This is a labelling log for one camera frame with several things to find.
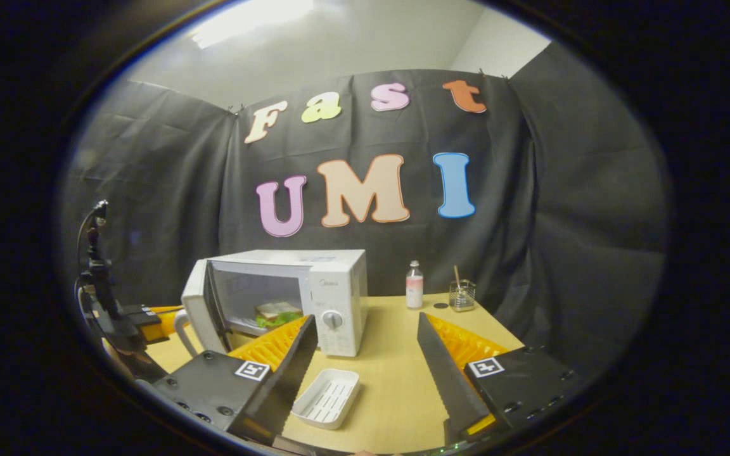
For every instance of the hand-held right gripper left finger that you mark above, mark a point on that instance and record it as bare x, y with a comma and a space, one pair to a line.
289, 386

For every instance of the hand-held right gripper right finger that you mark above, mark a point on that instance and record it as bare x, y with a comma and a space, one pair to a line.
447, 380

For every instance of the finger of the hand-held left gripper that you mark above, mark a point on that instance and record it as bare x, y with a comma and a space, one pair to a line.
162, 316

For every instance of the lettuce sandwich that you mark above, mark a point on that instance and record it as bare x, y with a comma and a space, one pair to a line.
278, 313

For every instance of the white microwave oven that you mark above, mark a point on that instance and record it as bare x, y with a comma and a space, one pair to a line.
339, 285

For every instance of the white plastic tray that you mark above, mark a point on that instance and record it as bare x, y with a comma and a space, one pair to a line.
327, 399

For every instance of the small clear bottle pink label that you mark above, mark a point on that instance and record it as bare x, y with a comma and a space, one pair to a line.
414, 288

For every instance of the thin wooden stick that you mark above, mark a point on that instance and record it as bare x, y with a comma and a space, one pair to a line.
457, 277

